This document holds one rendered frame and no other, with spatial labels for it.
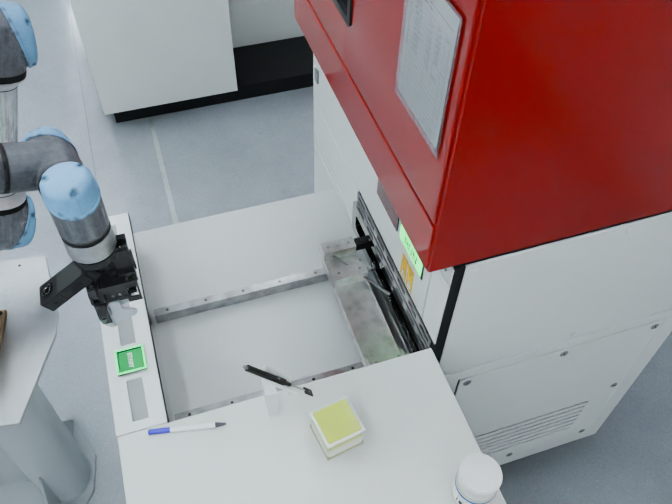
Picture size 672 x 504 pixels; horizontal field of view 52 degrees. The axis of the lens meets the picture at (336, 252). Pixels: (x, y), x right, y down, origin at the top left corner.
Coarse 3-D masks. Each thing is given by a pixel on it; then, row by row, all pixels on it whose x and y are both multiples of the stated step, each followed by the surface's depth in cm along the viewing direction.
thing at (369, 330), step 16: (320, 256) 164; (352, 256) 162; (336, 288) 156; (352, 288) 156; (368, 288) 156; (352, 304) 153; (368, 304) 154; (352, 320) 151; (368, 320) 151; (384, 320) 151; (352, 336) 150; (368, 336) 148; (384, 336) 148; (368, 352) 146; (384, 352) 146
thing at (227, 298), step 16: (304, 272) 163; (320, 272) 163; (240, 288) 159; (256, 288) 159; (272, 288) 160; (288, 288) 162; (176, 304) 156; (192, 304) 156; (208, 304) 157; (224, 304) 159; (160, 320) 156
